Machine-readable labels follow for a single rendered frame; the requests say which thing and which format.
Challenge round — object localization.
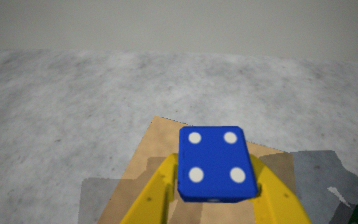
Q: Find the blue die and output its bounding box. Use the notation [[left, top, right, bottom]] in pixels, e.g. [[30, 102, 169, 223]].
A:
[[177, 126, 258, 203]]

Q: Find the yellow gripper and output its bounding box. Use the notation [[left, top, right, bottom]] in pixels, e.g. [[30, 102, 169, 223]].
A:
[[120, 153, 312, 224]]

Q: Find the tan square mat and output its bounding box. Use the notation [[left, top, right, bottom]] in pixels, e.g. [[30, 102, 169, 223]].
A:
[[97, 116, 296, 224]]

